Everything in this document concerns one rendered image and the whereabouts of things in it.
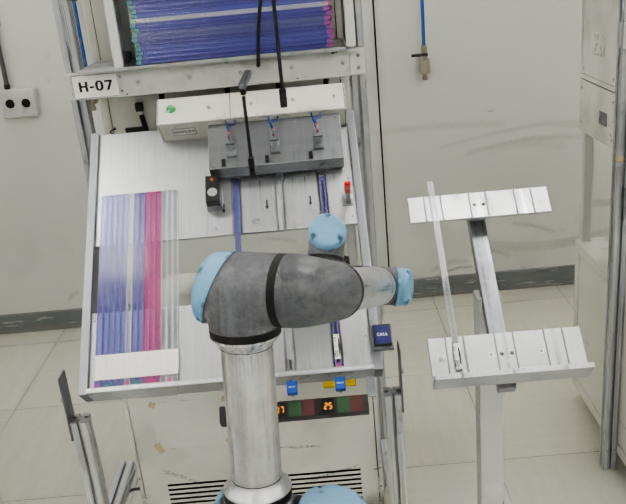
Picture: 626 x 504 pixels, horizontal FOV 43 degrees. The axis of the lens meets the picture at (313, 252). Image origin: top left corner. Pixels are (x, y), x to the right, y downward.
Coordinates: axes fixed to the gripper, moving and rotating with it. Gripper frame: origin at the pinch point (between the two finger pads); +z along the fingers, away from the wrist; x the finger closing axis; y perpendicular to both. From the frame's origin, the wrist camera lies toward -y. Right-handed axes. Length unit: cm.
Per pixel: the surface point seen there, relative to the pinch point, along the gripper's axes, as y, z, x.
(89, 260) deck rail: 7, 1, 59
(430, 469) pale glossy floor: -56, 81, -27
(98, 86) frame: 53, 2, 55
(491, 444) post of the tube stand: -46, 20, -37
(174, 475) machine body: -49, 44, 49
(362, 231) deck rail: 8.7, 1.6, -8.7
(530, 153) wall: 72, 164, -96
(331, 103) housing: 43.2, 3.4, -4.1
